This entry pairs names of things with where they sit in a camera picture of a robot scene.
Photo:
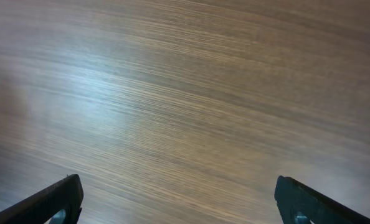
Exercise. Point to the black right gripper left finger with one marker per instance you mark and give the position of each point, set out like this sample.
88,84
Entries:
58,203

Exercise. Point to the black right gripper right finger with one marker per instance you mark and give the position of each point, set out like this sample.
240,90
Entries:
298,203

